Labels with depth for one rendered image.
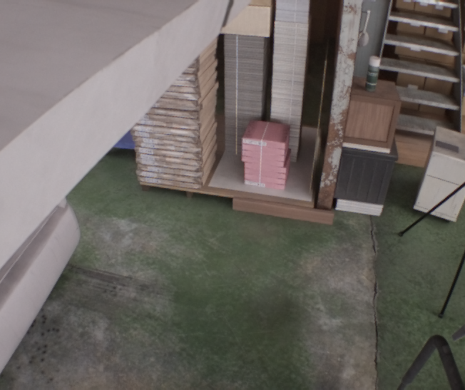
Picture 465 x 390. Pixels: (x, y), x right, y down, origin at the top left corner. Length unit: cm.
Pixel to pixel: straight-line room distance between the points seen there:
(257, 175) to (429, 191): 119
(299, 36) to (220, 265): 151
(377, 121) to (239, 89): 99
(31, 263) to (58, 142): 169
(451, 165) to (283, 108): 121
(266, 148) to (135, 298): 123
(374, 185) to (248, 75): 112
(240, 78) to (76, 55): 260
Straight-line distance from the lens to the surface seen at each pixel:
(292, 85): 285
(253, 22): 275
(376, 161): 268
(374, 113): 252
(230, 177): 295
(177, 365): 209
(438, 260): 279
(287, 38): 274
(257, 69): 283
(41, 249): 200
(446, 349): 139
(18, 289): 189
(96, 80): 29
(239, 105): 297
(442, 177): 286
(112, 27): 36
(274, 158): 271
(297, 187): 289
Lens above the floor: 184
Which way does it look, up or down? 39 degrees down
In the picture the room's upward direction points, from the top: straight up
